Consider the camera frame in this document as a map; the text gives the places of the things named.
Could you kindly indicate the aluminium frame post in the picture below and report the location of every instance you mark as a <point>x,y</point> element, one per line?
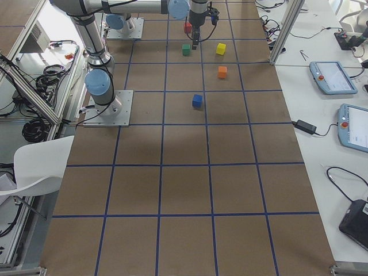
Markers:
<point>292,11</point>

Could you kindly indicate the black power adapter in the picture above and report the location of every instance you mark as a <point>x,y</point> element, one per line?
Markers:
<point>304,126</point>

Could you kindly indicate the blue wooden block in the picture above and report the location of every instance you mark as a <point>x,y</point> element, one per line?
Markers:
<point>197,101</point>

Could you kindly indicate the red wooden block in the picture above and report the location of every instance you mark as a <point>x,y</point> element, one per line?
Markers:
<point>187,27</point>

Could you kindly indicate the lower teach pendant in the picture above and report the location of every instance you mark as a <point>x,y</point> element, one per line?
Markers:
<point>352,127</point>

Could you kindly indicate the orange wooden block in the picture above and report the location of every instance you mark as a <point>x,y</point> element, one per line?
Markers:
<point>222,72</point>

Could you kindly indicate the upper teach pendant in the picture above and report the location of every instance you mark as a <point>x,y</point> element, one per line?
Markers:
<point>331,78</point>

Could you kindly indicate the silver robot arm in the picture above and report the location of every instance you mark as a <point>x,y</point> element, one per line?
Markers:
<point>99,81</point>
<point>120,22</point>

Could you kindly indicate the grey electronics box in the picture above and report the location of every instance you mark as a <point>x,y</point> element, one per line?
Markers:
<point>33,39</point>

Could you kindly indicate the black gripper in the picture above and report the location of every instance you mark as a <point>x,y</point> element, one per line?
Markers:
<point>195,20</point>

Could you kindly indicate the green wooden block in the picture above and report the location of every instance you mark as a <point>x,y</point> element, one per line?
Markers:
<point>186,49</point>

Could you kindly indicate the teach pendant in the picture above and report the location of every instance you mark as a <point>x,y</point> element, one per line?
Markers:
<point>352,127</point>
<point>331,78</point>

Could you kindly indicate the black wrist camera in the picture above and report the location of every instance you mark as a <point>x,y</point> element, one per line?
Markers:
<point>213,13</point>

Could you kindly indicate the white plastic chair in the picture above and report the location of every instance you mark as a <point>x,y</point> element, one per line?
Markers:
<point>39,168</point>

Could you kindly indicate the yellow wooden block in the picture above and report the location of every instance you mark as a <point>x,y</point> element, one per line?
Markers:
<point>221,49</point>

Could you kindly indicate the black device on desk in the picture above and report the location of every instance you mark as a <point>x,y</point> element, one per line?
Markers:
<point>346,41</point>

